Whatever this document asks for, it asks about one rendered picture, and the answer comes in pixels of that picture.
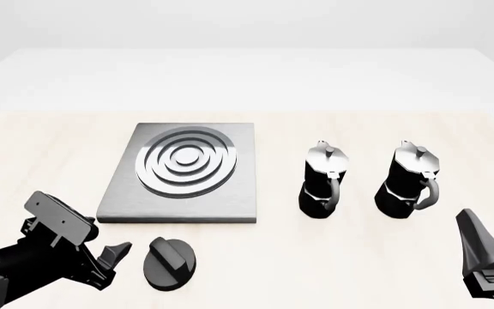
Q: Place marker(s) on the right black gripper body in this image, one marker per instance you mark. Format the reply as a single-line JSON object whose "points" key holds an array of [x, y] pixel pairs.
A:
{"points": [[493, 286]]}

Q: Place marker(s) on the left small flat plate on stalk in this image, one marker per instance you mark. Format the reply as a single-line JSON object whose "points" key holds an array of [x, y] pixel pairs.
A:
{"points": [[56, 215]]}

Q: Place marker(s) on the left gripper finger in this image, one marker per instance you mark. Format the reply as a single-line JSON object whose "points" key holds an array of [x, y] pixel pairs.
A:
{"points": [[116, 254]]}

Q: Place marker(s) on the black moka pot silver lid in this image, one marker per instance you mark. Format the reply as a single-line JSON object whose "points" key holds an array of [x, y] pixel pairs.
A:
{"points": [[315, 180], [401, 183]]}

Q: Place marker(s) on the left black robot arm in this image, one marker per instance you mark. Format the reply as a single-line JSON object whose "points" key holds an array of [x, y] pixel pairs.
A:
{"points": [[19, 264]]}

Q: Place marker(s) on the flat grey stove plate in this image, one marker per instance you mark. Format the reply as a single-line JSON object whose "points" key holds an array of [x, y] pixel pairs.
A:
{"points": [[187, 202]]}

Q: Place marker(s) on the round black stove knob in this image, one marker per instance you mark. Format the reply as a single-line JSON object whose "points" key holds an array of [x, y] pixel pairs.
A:
{"points": [[167, 273]]}

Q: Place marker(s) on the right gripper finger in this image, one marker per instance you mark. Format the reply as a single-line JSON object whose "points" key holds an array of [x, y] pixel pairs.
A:
{"points": [[480, 248]]}

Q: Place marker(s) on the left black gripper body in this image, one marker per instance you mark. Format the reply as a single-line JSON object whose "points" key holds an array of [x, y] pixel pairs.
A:
{"points": [[90, 273]]}

